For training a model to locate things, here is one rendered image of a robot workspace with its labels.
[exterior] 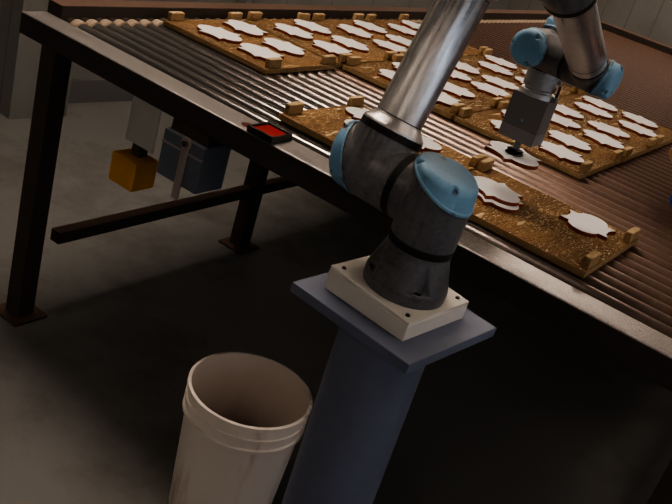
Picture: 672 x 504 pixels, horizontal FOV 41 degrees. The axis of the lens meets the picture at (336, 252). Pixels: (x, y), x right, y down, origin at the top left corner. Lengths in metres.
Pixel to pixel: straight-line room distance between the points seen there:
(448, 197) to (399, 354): 0.26
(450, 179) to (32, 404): 1.49
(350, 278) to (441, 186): 0.23
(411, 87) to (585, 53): 0.36
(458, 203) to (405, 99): 0.20
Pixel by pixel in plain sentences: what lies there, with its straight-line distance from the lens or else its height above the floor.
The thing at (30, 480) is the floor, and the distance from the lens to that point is 2.35.
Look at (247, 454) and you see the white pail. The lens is 2.08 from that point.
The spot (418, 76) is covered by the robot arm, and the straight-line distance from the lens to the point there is 1.51.
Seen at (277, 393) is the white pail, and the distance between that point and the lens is 2.28.
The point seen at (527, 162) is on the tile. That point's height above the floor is 1.05.
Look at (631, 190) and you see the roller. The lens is 2.61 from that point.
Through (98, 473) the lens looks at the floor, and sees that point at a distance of 2.39.
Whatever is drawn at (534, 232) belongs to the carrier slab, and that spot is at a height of 0.94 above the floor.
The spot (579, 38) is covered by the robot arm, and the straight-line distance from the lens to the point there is 1.66.
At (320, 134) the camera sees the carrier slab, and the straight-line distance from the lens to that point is 2.12.
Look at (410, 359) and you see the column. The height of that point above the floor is 0.87.
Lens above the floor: 1.58
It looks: 25 degrees down
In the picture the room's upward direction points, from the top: 17 degrees clockwise
